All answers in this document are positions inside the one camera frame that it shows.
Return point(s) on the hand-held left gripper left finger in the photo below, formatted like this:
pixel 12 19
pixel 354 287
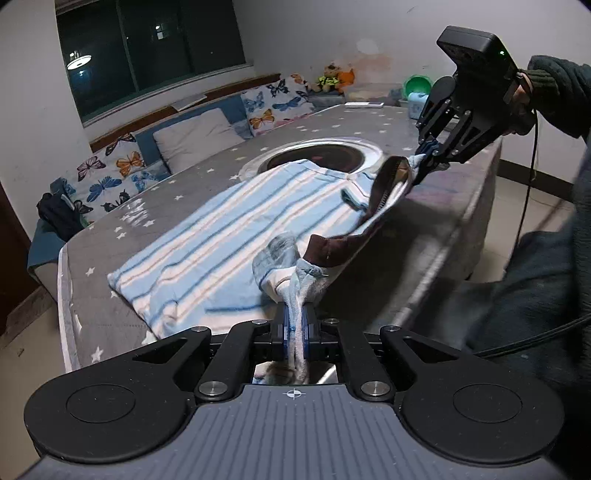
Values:
pixel 287 323

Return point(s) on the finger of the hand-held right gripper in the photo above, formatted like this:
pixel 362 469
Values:
pixel 427 124
pixel 457 138

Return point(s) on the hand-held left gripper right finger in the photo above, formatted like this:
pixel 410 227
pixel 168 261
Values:
pixel 312 337

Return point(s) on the blue white striped garment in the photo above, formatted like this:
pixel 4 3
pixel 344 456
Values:
pixel 221 230

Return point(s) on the person's right forearm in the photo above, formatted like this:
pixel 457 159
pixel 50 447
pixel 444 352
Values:
pixel 563 92

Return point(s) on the person's right hand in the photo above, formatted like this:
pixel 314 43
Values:
pixel 522 99

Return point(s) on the green plastic bowl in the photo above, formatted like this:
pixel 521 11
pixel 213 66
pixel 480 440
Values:
pixel 418 84

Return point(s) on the white remote control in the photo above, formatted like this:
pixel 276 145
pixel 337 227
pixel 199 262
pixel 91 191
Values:
pixel 364 105

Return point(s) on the clear storage box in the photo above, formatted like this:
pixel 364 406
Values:
pixel 360 94

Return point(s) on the orange plush toy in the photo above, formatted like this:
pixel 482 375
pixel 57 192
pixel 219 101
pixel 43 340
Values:
pixel 347 78

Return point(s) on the brown bear plush toy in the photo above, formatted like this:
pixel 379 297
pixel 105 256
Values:
pixel 330 78

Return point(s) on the round black induction cooker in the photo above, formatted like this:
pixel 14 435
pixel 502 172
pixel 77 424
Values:
pixel 323 159

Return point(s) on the butterfly print cushion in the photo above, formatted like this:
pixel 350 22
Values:
pixel 115 175
pixel 272 106

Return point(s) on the blue wooden sofa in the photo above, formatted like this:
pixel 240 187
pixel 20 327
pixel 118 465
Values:
pixel 233 108

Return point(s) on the grey star tablecloth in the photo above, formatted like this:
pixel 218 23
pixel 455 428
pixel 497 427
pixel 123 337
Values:
pixel 101 249

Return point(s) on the grey pillow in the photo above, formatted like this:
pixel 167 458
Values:
pixel 198 136

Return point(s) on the grey book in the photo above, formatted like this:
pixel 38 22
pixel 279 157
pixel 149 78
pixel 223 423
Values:
pixel 189 102

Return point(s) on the dark blue backpack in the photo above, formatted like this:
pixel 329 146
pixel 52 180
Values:
pixel 57 214

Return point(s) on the dark glass window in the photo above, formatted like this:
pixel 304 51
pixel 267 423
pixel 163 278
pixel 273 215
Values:
pixel 161 46

